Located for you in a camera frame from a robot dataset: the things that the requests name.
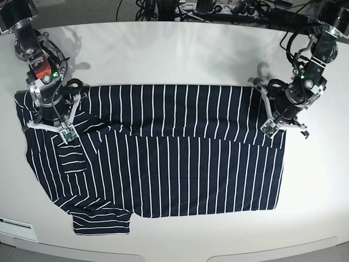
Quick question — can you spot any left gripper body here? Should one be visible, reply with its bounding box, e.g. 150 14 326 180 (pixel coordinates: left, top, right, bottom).
268 79 306 121

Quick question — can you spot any white label sticker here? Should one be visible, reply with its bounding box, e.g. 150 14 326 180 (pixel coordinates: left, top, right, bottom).
0 217 38 242

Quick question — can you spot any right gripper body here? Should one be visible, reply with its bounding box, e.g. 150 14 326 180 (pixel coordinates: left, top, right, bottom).
34 84 82 126

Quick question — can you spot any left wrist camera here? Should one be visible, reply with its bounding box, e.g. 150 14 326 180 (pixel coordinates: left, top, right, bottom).
260 118 279 139

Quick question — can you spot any white power strip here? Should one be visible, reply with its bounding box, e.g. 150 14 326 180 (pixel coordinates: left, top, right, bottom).
190 3 260 17

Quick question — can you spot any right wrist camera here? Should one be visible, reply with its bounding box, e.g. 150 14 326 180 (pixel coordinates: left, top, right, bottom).
59 125 79 145

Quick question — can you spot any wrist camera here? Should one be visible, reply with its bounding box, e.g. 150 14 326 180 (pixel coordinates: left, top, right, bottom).
59 125 79 145
260 118 279 139

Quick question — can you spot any black equipment box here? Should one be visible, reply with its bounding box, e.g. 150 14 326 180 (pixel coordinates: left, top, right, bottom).
268 8 309 32

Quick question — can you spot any navy white striped T-shirt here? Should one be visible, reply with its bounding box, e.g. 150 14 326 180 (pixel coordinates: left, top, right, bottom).
24 85 286 236

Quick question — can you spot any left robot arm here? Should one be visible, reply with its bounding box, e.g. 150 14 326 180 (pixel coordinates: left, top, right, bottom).
255 1 348 139

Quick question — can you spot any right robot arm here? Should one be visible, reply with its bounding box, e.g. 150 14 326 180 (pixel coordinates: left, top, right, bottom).
1 1 83 142

